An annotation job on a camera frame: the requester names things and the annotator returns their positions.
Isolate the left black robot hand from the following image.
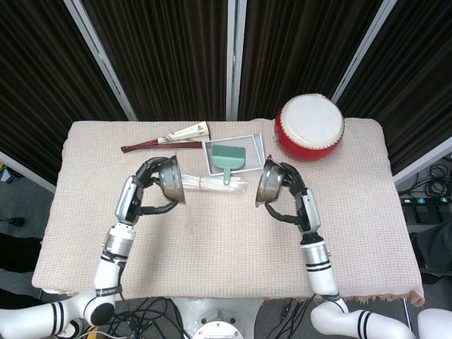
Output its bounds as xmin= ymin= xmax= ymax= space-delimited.
xmin=113 ymin=156 xmax=181 ymax=227

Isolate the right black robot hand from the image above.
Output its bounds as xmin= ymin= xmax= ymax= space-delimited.
xmin=263 ymin=161 xmax=323 ymax=234

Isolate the stainless steel bowl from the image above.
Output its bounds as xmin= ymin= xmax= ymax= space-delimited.
xmin=254 ymin=154 xmax=285 ymax=208
xmin=159 ymin=152 xmax=188 ymax=206

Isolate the bundle of white plastic straws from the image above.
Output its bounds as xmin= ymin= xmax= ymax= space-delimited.
xmin=182 ymin=172 xmax=250 ymax=194

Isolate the folding fan with red ribs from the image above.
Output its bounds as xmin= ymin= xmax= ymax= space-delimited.
xmin=120 ymin=121 xmax=212 ymax=154

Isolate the red drum with white skin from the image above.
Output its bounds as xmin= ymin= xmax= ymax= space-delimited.
xmin=273 ymin=93 xmax=345 ymax=163

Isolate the beige waffle tablecloth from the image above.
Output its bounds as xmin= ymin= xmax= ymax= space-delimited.
xmin=31 ymin=118 xmax=424 ymax=307

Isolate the green plastic brush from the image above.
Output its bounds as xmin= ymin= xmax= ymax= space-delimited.
xmin=210 ymin=144 xmax=247 ymax=187

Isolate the black power strip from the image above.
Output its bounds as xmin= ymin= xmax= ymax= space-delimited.
xmin=400 ymin=196 xmax=452 ymax=207

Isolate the black bag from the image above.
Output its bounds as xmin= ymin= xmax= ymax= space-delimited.
xmin=409 ymin=221 xmax=452 ymax=285

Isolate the white robot torso base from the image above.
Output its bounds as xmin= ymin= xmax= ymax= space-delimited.
xmin=171 ymin=296 xmax=266 ymax=339

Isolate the white wire mesh tray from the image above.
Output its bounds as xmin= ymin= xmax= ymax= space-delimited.
xmin=201 ymin=132 xmax=266 ymax=177

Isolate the black floor cable tangle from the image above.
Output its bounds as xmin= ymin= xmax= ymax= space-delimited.
xmin=418 ymin=162 xmax=452 ymax=198
xmin=109 ymin=296 xmax=186 ymax=339
xmin=263 ymin=298 xmax=319 ymax=339

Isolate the grey partition frame post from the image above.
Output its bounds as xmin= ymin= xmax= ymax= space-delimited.
xmin=392 ymin=139 xmax=452 ymax=186
xmin=225 ymin=0 xmax=248 ymax=121
xmin=0 ymin=150 xmax=57 ymax=194
xmin=331 ymin=0 xmax=393 ymax=103
xmin=65 ymin=0 xmax=138 ymax=121

